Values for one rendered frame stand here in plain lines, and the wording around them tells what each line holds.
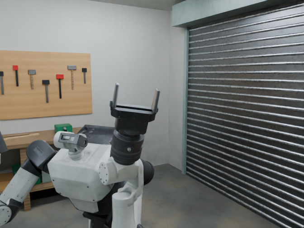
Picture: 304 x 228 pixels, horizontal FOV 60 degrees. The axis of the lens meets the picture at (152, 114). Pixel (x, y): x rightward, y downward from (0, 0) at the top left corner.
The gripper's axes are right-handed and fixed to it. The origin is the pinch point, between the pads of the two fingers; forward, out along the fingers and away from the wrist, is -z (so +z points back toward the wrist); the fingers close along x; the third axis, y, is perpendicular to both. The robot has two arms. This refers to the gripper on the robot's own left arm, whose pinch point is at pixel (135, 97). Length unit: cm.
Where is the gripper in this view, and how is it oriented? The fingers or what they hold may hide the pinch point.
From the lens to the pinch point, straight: 70.2
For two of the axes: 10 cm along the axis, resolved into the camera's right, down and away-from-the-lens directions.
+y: -1.7, -4.0, 9.0
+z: -2.0, 9.1, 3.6
